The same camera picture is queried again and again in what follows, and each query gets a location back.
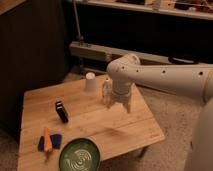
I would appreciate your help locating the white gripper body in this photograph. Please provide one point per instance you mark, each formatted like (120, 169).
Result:
(121, 91)

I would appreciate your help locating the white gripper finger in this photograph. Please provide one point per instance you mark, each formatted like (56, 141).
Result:
(127, 106)
(109, 103)

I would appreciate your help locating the white ceramic cup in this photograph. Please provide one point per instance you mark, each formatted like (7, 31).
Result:
(90, 82)

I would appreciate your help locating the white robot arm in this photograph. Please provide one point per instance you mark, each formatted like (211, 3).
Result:
(194, 80)

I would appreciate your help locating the black eraser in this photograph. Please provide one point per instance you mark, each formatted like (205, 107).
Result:
(61, 111)

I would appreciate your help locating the small clear plastic bottle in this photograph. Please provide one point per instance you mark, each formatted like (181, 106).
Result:
(106, 90)

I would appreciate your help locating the wooden table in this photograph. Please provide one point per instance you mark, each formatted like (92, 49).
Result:
(113, 130)

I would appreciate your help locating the green patterned plate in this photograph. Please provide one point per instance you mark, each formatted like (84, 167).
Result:
(80, 154)

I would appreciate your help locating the metal vertical pole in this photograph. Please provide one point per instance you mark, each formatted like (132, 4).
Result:
(80, 38)

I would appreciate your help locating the blue sponge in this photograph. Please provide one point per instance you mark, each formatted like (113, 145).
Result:
(55, 141)

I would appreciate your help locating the orange carrot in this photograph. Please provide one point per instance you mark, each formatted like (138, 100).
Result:
(47, 140)

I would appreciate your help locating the metal shelf rail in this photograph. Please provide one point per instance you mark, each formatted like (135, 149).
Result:
(104, 53)

